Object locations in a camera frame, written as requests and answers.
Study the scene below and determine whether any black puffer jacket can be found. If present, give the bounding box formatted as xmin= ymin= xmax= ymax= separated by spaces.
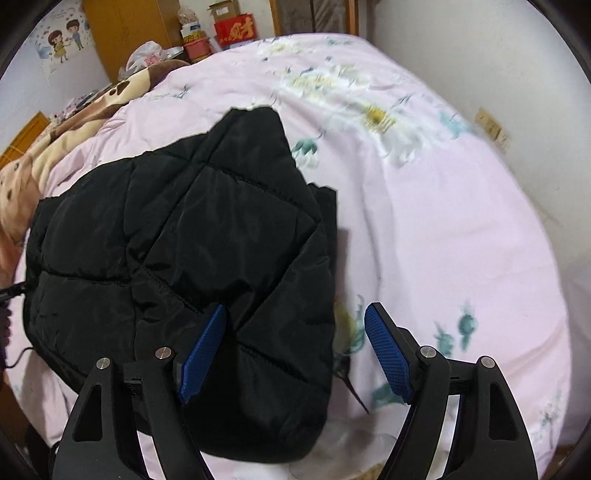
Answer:
xmin=23 ymin=106 xmax=338 ymax=463

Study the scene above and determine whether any wooden framed door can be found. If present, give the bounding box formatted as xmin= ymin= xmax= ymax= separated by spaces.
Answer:
xmin=270 ymin=0 xmax=360 ymax=38

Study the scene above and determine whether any black cable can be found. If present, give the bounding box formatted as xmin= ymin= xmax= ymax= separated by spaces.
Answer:
xmin=2 ymin=346 xmax=35 ymax=370

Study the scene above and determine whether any cartoon wall sticker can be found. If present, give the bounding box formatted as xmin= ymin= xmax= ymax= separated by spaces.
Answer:
xmin=34 ymin=9 xmax=93 ymax=75

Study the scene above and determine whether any red gift box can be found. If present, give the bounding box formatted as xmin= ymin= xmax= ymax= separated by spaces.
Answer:
xmin=213 ymin=14 xmax=257 ymax=51

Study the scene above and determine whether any pink floral bedsheet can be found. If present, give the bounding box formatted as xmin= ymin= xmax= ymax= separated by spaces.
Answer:
xmin=4 ymin=33 xmax=578 ymax=480

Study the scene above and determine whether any red round tin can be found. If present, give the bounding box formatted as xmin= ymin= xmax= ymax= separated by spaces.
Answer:
xmin=183 ymin=38 xmax=213 ymax=64

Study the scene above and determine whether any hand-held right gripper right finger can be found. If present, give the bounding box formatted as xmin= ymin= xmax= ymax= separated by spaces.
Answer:
xmin=364 ymin=302 xmax=539 ymax=480

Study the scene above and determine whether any beige wall socket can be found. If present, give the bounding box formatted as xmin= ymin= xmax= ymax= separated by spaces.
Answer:
xmin=475 ymin=108 xmax=504 ymax=139

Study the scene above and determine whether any wooden wardrobe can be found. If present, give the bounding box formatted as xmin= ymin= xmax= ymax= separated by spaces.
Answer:
xmin=83 ymin=0 xmax=190 ymax=84

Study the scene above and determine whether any open cardboard box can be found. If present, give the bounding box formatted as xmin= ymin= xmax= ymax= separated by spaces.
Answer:
xmin=208 ymin=0 xmax=250 ymax=24

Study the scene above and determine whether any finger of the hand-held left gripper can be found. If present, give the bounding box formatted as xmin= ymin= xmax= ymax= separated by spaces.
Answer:
xmin=0 ymin=282 xmax=27 ymax=305

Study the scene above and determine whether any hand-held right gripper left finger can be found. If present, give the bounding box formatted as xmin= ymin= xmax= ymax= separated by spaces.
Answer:
xmin=52 ymin=304 xmax=228 ymax=480

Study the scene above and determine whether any white plastic bag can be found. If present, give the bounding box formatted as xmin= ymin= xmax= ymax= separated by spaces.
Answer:
xmin=119 ymin=41 xmax=183 ymax=79

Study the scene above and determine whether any wooden headboard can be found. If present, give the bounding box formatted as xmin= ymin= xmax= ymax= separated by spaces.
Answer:
xmin=0 ymin=113 xmax=51 ymax=169

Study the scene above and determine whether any brown paw print blanket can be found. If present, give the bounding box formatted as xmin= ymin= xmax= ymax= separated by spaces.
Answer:
xmin=0 ymin=60 xmax=190 ymax=287

